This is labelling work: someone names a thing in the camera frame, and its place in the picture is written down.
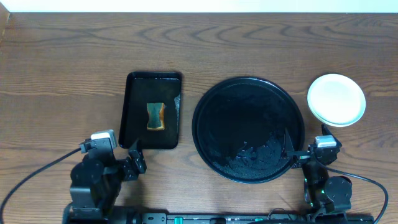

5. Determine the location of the black rectangular tray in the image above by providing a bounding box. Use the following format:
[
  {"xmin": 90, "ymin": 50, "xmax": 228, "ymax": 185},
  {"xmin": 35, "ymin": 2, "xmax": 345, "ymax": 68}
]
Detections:
[{"xmin": 119, "ymin": 71, "xmax": 182, "ymax": 149}]

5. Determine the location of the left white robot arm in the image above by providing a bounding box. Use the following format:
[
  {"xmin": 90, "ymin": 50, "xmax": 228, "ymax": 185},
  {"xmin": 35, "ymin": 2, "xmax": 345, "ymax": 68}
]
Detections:
[{"xmin": 62, "ymin": 138, "xmax": 147, "ymax": 224}]

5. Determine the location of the black round tray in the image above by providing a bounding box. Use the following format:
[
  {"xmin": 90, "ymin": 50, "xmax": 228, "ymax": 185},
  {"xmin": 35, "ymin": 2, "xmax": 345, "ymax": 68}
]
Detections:
[{"xmin": 192, "ymin": 77, "xmax": 305, "ymax": 184}]

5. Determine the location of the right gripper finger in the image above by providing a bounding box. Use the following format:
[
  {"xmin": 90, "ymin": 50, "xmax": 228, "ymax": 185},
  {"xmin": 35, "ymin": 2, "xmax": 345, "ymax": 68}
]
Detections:
[
  {"xmin": 282, "ymin": 128, "xmax": 295, "ymax": 157},
  {"xmin": 321, "ymin": 124, "xmax": 333, "ymax": 136}
]

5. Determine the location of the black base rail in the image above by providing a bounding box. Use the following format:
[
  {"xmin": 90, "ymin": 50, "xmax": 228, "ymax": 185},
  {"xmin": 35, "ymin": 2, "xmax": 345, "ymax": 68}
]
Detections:
[{"xmin": 62, "ymin": 206, "xmax": 374, "ymax": 224}]

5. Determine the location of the left black cable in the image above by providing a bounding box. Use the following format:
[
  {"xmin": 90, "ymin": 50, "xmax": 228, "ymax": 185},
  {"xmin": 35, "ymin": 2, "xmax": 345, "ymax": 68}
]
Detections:
[{"xmin": 0, "ymin": 147, "xmax": 83, "ymax": 224}]

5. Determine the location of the orange green sponge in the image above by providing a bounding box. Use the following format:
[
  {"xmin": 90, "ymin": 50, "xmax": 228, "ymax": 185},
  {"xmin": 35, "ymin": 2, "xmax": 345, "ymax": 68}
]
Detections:
[{"xmin": 147, "ymin": 103, "xmax": 165, "ymax": 131}]

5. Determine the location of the pale blue plate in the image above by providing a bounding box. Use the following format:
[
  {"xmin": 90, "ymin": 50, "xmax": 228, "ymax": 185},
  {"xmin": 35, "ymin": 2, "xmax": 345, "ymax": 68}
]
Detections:
[{"xmin": 307, "ymin": 73, "xmax": 366, "ymax": 127}]

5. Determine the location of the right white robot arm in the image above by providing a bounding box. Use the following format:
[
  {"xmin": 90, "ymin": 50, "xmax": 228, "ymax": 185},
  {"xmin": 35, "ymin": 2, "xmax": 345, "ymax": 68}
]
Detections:
[{"xmin": 282, "ymin": 124, "xmax": 352, "ymax": 215}]

